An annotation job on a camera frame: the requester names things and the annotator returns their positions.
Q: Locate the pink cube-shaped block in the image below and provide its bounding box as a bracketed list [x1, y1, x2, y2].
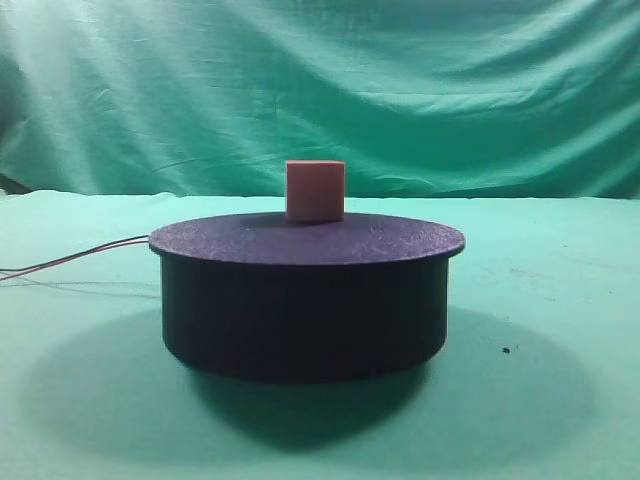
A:
[285, 160, 346, 223]

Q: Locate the green table cloth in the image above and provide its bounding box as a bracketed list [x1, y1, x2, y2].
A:
[1, 198, 639, 479]

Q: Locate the red wire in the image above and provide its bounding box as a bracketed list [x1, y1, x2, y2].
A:
[0, 240, 151, 276]

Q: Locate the black round turntable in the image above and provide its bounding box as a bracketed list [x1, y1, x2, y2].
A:
[149, 212, 465, 384]

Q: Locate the black wire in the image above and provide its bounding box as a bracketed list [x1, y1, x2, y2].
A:
[0, 235, 151, 274]

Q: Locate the green backdrop cloth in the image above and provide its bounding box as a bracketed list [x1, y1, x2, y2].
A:
[1, 1, 639, 198]

